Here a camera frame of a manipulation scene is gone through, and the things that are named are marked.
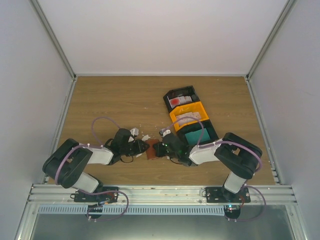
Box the yellow storage bin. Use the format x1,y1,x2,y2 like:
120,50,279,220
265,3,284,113
169,101,209,131

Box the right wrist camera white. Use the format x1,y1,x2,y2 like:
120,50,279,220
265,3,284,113
159,128,172,138

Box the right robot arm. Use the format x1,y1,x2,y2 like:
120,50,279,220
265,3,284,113
152,132,262,203

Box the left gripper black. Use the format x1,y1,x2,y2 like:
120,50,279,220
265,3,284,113
121,139,150,157

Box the cards in black bin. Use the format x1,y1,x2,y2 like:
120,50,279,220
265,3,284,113
169,96,193,108

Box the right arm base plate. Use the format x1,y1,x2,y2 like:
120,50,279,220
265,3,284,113
201,186,251,204

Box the grey slotted cable duct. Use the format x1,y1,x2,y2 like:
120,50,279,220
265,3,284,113
38,204,225,216

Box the teal item in bin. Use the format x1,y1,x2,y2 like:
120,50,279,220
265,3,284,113
185,129,210,145

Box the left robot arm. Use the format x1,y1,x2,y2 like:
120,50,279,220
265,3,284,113
42,128,150,202

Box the aluminium front rail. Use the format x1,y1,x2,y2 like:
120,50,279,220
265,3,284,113
27,184,298,206

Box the card in yellow bin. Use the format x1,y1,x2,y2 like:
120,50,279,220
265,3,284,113
176,112,202,125

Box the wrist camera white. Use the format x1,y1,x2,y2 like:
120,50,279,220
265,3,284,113
128,127,139,143
159,128,172,138

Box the black storage bin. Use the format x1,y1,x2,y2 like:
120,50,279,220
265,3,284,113
163,85,200,113

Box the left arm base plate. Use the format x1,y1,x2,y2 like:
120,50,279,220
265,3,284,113
70,186,119,204

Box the brown leather card holder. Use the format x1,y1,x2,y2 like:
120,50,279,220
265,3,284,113
146,139,160,161

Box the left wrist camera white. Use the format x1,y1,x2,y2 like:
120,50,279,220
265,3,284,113
128,127,139,143

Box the black bin with teal item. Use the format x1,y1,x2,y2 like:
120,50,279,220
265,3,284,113
176,120,219,147

